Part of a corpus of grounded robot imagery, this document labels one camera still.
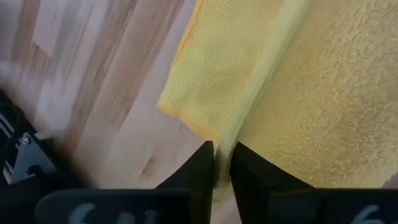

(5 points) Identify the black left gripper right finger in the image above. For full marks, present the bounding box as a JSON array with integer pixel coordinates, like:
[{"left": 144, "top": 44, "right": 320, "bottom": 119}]
[{"left": 229, "top": 141, "right": 313, "bottom": 224}]

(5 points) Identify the yellow microfiber towel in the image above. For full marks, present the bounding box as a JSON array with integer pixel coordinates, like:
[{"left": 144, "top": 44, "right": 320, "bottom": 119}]
[{"left": 157, "top": 0, "right": 398, "bottom": 203}]

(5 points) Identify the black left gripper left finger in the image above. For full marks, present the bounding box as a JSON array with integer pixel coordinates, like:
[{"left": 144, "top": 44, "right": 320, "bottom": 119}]
[{"left": 156, "top": 140, "right": 216, "bottom": 224}]

